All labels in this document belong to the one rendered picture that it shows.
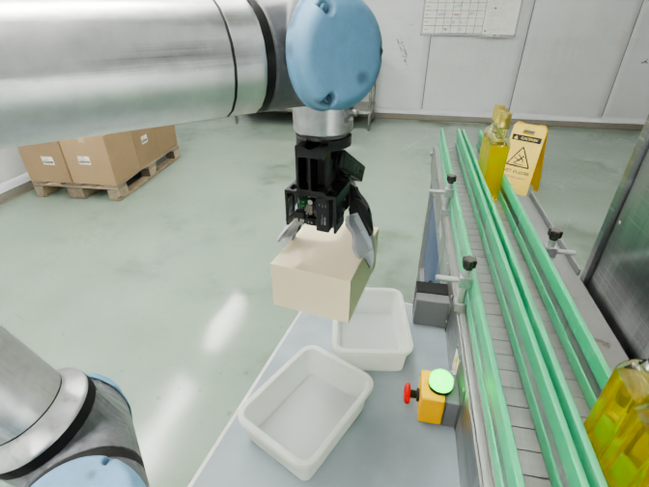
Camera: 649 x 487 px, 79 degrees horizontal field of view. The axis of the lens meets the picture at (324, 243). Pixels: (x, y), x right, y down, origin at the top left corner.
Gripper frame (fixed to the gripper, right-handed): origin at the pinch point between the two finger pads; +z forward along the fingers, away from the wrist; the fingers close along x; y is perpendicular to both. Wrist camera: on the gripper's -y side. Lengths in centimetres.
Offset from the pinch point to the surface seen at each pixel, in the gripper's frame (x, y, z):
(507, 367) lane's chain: 31.6, -8.7, 22.5
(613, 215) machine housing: 50, -43, 5
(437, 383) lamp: 20.1, -3.4, 25.6
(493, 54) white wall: 28, -568, 27
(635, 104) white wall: 217, -598, 83
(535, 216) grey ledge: 41, -76, 23
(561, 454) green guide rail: 36.2, 10.6, 16.2
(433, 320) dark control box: 17.3, -28.8, 33.1
